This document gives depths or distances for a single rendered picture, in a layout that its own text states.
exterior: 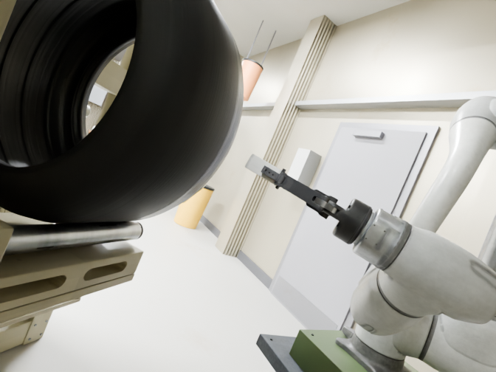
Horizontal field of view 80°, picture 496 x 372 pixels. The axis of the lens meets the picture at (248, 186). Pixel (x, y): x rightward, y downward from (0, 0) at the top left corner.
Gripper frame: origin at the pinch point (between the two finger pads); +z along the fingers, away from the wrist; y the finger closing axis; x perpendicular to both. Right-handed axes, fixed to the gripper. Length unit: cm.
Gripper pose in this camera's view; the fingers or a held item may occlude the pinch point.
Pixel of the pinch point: (263, 169)
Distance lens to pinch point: 56.3
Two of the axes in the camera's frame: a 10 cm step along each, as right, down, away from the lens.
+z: -8.1, -5.1, 2.9
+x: -5.1, 8.6, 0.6
